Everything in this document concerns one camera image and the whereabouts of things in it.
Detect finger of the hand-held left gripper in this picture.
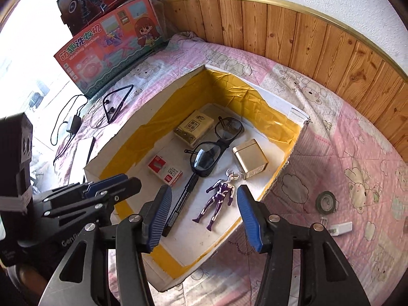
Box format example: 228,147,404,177
45,178,142,223
43,174,128,205

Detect black neckband earphones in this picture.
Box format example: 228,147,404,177
89,84,134,130

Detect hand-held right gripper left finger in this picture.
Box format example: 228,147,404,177
60,185,173,306

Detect black frame glasses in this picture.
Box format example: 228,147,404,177
184,117,244,178

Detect pink printed blanket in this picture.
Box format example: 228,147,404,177
53,32,408,306

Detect black pen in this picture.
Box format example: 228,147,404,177
162,174,200,237

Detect gold metal tin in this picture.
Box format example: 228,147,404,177
232,139,269,181

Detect white cardboard box yellow tape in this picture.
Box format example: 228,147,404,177
83,65,311,292

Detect washing machine toy box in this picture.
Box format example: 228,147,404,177
54,0,166,98

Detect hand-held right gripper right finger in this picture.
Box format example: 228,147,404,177
236,185,370,306

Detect white charger plug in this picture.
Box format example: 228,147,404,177
328,221,353,236

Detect green tape roll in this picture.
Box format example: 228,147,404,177
315,191,339,213

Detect white flat tablet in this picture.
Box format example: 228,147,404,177
69,136,96,179

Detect black power adapter with cable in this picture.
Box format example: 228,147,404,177
51,95,89,166

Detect beige tissue pack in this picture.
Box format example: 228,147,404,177
174,110,215,149

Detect purple figure keychain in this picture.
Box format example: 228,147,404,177
192,170,240,232

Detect red white staples box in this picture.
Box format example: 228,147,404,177
147,155,183,186

